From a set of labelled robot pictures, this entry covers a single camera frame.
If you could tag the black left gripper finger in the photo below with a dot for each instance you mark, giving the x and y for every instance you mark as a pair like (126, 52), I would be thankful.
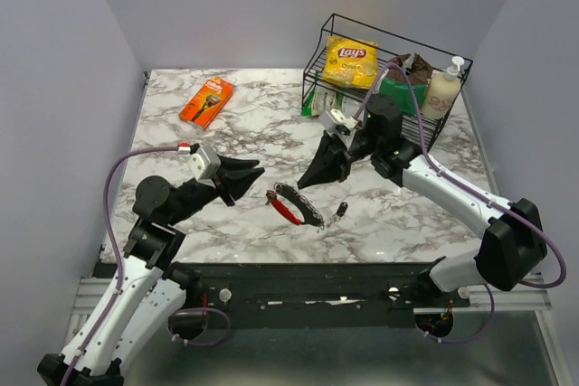
(235, 184)
(237, 168)

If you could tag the green white snack bag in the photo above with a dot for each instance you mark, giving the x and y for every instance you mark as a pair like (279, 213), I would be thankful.
(320, 99)

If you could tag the steel key organizer red handle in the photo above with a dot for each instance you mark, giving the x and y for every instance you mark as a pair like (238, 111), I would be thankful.
(293, 206)

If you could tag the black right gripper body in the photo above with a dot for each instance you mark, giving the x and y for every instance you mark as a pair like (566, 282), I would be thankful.
(362, 145)

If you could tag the orange razor box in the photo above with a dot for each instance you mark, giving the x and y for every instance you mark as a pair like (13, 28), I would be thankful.
(207, 103)

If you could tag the aluminium rail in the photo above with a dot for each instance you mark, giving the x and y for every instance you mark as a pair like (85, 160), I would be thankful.
(520, 299)

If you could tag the yellow Lays chips bag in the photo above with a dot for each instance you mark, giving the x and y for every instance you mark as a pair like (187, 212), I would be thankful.
(350, 63)

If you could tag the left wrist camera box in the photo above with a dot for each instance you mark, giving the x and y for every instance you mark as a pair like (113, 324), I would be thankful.
(204, 164)

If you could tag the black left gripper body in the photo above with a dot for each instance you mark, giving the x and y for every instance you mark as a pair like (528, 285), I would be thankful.
(196, 197)

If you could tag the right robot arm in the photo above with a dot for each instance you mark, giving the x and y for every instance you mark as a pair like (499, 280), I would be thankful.
(510, 246)

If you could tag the cream lotion pump bottle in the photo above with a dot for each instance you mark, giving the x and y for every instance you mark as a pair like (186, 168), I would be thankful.
(442, 90)

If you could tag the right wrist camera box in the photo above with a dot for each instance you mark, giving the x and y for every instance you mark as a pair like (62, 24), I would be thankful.
(335, 122)

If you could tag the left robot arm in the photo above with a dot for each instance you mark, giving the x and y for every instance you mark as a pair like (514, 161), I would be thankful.
(148, 285)

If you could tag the black wire shelf rack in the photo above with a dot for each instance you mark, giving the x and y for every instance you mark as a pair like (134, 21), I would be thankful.
(414, 127)

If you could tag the green brown coffee bag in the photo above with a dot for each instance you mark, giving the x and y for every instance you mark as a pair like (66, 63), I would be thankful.
(408, 86)

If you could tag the black key tag with keys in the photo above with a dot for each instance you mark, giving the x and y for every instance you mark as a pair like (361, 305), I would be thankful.
(338, 214)

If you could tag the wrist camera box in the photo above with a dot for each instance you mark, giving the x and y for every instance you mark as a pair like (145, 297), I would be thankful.
(335, 122)
(204, 164)

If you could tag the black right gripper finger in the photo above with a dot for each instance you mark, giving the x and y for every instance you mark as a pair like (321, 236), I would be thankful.
(330, 145)
(324, 170)

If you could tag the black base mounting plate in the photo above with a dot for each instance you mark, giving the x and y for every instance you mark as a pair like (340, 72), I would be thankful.
(284, 296)

